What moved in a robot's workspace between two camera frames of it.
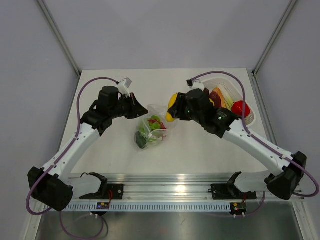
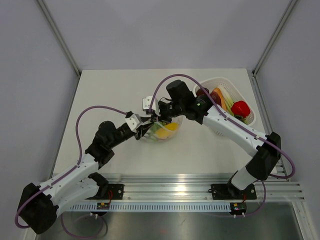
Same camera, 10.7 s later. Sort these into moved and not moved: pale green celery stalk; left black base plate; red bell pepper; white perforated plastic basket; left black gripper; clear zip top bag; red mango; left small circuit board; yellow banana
Moved: yellow banana; clear zip top bag; left black gripper
Not moved: left black base plate; white perforated plastic basket; red bell pepper; pale green celery stalk; red mango; left small circuit board
